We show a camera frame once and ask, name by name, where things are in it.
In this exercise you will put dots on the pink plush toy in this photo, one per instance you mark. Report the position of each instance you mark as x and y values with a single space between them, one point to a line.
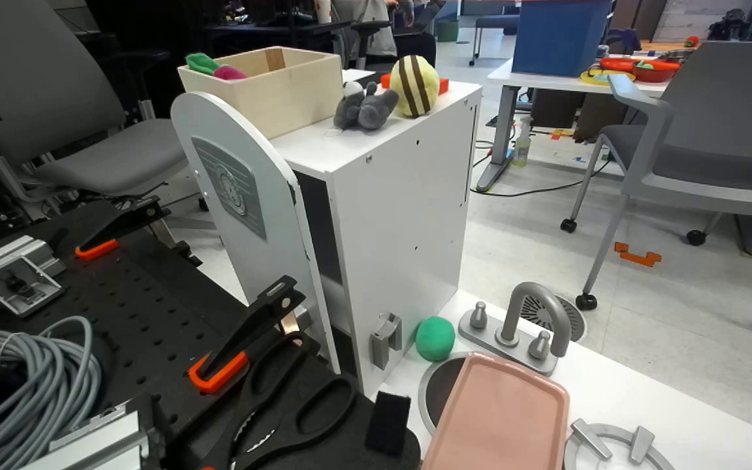
229 73

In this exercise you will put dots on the white toy kitchen cabinet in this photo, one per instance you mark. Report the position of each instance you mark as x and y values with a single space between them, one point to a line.
369 226

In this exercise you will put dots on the green plush ball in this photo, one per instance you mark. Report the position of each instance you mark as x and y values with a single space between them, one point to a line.
434 337

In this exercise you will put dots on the grey raccoon plush toy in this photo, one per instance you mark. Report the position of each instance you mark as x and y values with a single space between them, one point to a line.
365 108

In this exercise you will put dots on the yellow striped plush toy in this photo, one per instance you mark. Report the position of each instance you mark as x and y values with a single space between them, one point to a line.
416 85

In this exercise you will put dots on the grey toy faucet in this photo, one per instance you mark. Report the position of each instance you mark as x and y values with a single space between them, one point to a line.
537 326

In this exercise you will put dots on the pink toy sink basin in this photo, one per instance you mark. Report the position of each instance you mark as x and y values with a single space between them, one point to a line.
499 415

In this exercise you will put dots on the green plush toy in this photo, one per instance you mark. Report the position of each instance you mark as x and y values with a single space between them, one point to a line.
202 64

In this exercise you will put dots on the wooden box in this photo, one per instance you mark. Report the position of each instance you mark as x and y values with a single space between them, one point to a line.
279 88

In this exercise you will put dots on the black scissors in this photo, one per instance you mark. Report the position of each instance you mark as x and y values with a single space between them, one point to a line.
272 418

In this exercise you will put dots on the black orange clamp front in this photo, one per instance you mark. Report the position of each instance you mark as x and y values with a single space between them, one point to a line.
220 367

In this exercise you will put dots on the black orange clamp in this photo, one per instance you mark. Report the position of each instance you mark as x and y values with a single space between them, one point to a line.
220 367
117 229

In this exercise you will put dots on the black orange clamp rear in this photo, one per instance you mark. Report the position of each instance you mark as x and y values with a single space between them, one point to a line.
117 229

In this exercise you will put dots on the white desk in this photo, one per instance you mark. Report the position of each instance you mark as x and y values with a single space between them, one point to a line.
520 91

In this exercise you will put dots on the grey chair left background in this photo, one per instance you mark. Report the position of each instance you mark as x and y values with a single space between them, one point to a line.
61 120

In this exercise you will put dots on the grey office chair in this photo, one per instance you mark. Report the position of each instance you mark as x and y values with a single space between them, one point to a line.
690 152

